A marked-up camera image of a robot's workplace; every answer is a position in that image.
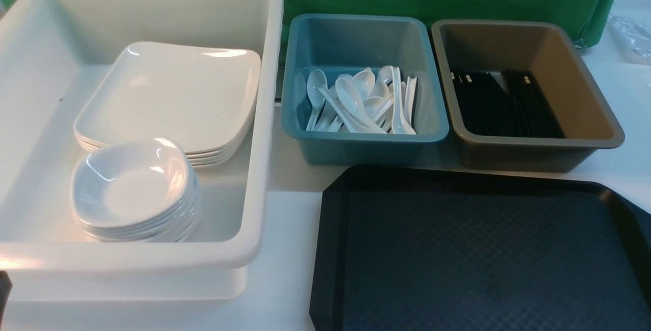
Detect black serving tray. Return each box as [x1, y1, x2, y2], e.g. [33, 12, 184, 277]
[309, 166, 650, 330]

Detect pile of white spoons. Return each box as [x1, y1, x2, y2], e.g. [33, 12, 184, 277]
[296, 65, 419, 135]

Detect teal plastic bin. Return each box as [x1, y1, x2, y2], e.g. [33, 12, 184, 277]
[281, 14, 450, 167]

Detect stack of white square plates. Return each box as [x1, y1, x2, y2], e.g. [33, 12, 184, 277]
[74, 41, 262, 167]

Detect large white plastic bin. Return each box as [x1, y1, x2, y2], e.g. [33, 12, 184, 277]
[2, 0, 284, 301]

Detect brown plastic bin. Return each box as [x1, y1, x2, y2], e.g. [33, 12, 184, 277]
[431, 20, 625, 172]

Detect stack of white small bowls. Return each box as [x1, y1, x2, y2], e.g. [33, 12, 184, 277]
[70, 138, 204, 243]

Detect pile of black chopsticks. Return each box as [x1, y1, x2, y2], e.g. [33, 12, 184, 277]
[450, 69, 566, 139]

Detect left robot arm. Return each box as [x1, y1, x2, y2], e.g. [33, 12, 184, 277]
[0, 270, 13, 324]

